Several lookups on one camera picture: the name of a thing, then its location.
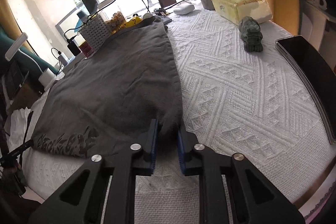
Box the dark grey t-shirt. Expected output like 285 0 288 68
32 17 183 158

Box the white textured tablecloth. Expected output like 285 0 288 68
23 4 335 223

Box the white desk lamp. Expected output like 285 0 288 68
3 32 58 91

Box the white usb charger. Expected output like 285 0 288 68
58 51 69 66

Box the black power adapter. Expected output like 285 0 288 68
67 39 81 57

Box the green stone lion figurine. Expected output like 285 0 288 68
238 16 263 53

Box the white perforated plastic basket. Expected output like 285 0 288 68
79 14 111 52

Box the clear snack jar grey lid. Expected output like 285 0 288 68
105 11 126 34

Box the yellow snack bag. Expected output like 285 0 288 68
123 16 142 28

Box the white earbuds case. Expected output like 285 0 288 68
174 3 195 15

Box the black car key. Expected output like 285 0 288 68
154 8 167 16

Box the black smartphone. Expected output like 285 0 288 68
276 36 336 144

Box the blue cap spray bottle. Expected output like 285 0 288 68
77 10 88 24

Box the yellow tissue pack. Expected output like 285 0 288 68
211 0 273 25

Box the yellow curtain left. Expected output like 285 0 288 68
0 0 22 40

